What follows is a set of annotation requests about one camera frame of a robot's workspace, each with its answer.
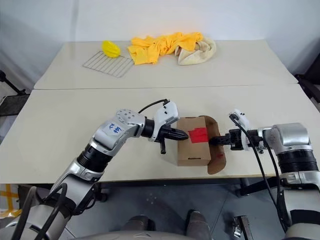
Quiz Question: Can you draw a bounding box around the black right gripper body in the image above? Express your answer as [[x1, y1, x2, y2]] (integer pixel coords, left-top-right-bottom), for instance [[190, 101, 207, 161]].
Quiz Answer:
[[229, 128, 245, 151]]

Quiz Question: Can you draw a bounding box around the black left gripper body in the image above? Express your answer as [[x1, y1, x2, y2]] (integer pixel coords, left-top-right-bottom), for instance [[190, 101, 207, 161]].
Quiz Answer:
[[159, 124, 176, 155]]

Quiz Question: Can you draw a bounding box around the brown cardboard box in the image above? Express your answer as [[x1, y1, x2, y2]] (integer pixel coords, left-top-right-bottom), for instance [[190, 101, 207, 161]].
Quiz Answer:
[[176, 114, 227, 176]]

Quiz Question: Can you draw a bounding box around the red tape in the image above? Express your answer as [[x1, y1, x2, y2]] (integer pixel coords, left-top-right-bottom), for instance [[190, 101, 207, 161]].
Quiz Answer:
[[188, 127, 210, 144]]

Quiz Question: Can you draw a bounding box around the beige towel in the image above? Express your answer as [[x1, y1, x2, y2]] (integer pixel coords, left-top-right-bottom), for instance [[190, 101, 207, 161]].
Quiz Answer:
[[174, 35, 218, 67]]

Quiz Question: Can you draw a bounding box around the dark rounded shape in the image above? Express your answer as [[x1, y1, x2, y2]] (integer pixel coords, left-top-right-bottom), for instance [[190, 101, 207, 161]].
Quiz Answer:
[[186, 209, 211, 240], [122, 215, 156, 232]]

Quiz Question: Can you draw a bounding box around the silver metal latch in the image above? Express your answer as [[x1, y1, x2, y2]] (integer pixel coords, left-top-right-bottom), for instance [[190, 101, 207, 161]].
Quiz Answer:
[[232, 214, 245, 238]]

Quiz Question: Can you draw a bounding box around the yellow crumpled cloth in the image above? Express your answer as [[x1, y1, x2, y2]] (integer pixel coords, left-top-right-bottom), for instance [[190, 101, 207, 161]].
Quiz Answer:
[[127, 31, 204, 66]]

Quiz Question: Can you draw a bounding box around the dark brown bar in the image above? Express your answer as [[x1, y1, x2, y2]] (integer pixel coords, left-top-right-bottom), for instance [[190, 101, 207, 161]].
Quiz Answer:
[[239, 214, 254, 240]]

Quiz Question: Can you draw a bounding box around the yellow ridged toy fruit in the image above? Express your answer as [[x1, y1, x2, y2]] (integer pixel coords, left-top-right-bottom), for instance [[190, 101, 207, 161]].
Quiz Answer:
[[101, 40, 121, 59]]

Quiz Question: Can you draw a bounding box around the grey curved robot torso edge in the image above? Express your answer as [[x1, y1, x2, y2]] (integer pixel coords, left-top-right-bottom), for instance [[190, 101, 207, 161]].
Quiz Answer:
[[74, 228, 193, 240]]

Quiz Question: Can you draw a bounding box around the black mesh seat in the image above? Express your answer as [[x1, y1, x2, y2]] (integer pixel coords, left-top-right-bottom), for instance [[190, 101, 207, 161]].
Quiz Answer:
[[0, 95, 28, 117]]

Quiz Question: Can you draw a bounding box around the black tripod stand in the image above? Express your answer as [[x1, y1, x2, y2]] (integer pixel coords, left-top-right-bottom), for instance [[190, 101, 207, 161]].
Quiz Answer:
[[0, 70, 28, 96]]

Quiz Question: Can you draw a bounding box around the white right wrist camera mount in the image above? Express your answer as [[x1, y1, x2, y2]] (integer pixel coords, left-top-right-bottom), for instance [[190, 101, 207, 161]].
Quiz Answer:
[[228, 108, 251, 153]]

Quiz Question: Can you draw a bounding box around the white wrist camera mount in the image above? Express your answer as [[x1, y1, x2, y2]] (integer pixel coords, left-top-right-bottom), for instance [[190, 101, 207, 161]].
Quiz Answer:
[[149, 99, 180, 144], [228, 108, 251, 153]]

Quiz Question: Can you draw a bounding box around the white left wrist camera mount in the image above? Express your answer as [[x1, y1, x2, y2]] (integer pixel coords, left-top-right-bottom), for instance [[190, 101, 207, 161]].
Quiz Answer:
[[149, 99, 180, 144]]

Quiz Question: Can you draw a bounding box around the metal wire rack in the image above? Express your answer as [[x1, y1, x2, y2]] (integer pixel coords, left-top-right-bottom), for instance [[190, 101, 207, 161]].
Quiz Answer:
[[82, 50, 133, 79]]

